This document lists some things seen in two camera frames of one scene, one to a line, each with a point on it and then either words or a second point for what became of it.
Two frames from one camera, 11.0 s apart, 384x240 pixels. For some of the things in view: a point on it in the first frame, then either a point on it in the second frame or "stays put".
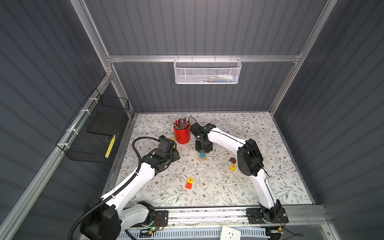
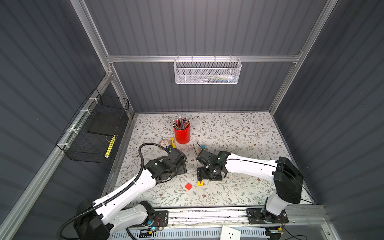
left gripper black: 175,154 -> 182,168
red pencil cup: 183,136 stays put
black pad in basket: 106,123 stays put
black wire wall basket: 90,135 stays put
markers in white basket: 220,78 stays put
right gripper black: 209,149 -> 200,174
